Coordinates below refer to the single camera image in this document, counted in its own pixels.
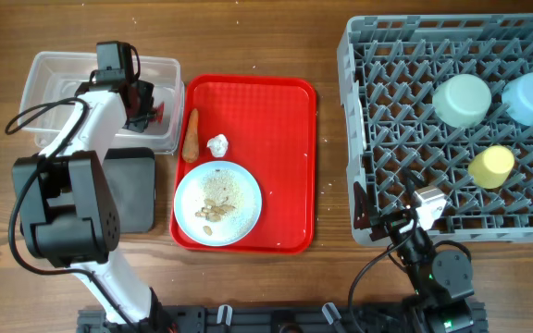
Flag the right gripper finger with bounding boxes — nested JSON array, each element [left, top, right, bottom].
[[353, 181, 378, 229], [403, 168, 427, 197]]

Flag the red snack wrapper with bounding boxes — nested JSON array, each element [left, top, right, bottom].
[[152, 103, 165, 123]]

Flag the yellow cup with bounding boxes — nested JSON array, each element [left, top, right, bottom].
[[467, 145, 514, 190]]

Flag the green bowl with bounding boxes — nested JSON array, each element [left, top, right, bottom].
[[432, 74, 492, 129]]

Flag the orange carrot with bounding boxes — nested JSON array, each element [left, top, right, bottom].
[[181, 109, 200, 163]]

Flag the white tissue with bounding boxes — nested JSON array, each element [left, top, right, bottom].
[[206, 134, 229, 158]]

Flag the light blue plate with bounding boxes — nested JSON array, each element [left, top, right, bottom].
[[174, 161, 263, 247]]

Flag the light blue bowl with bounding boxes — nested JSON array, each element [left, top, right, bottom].
[[502, 72, 533, 126]]

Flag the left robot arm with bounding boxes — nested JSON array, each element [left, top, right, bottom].
[[5, 41, 176, 332]]

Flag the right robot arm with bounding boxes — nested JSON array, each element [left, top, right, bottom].
[[348, 169, 475, 332]]

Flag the grey dishwasher rack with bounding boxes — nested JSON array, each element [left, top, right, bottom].
[[337, 14, 533, 242]]

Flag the clear plastic bin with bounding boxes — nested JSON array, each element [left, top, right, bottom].
[[19, 52, 184, 154]]

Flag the black plastic tray bin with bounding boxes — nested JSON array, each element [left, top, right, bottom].
[[102, 147, 155, 234]]

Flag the red serving tray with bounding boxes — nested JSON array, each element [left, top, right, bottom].
[[183, 74, 316, 254]]

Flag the peanut pile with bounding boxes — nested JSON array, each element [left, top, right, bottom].
[[194, 199, 236, 236]]

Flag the left black cable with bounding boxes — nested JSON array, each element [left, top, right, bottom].
[[5, 96, 138, 333]]

